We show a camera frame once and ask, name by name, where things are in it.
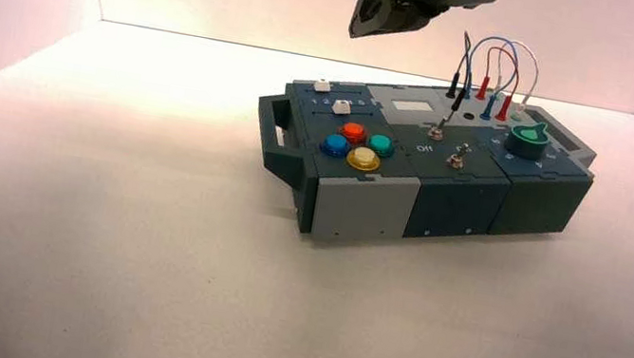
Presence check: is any dark modular control box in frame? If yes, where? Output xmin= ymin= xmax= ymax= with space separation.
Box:
xmin=237 ymin=56 xmax=607 ymax=283

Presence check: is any small white display screen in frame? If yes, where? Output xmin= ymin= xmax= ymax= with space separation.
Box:
xmin=389 ymin=96 xmax=436 ymax=119

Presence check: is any red round push button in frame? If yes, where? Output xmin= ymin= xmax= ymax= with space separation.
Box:
xmin=338 ymin=120 xmax=371 ymax=146

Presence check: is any green round push button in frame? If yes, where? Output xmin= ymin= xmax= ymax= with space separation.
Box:
xmin=364 ymin=131 xmax=399 ymax=160

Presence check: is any blue round push button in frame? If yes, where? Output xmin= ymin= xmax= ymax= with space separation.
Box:
xmin=318 ymin=132 xmax=354 ymax=161

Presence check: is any yellow round push button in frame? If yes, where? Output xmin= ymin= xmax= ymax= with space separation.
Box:
xmin=345 ymin=143 xmax=384 ymax=175

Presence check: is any green rotary knob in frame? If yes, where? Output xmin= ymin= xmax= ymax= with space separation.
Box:
xmin=501 ymin=116 xmax=552 ymax=163

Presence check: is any black jumper cable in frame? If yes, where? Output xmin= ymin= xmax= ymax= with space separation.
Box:
xmin=442 ymin=29 xmax=478 ymax=114

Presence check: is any metal toggle switch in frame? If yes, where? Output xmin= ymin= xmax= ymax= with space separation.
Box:
xmin=446 ymin=144 xmax=468 ymax=172
xmin=428 ymin=114 xmax=449 ymax=143

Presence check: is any blue jumper cable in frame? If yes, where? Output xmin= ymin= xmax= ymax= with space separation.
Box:
xmin=457 ymin=32 xmax=522 ymax=124

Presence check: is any red jumper cable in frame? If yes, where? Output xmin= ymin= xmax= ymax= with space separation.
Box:
xmin=471 ymin=44 xmax=526 ymax=123

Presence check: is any white jumper cable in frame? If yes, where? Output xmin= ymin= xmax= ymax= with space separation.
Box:
xmin=488 ymin=37 xmax=545 ymax=122

